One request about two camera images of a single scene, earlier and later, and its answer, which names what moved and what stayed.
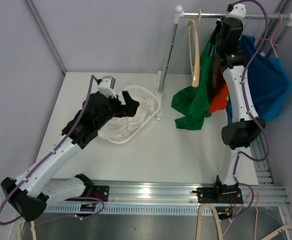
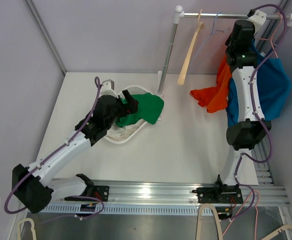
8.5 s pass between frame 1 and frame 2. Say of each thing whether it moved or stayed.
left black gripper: stayed
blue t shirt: stayed
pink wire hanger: stayed
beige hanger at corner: stayed
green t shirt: moved
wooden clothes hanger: moved
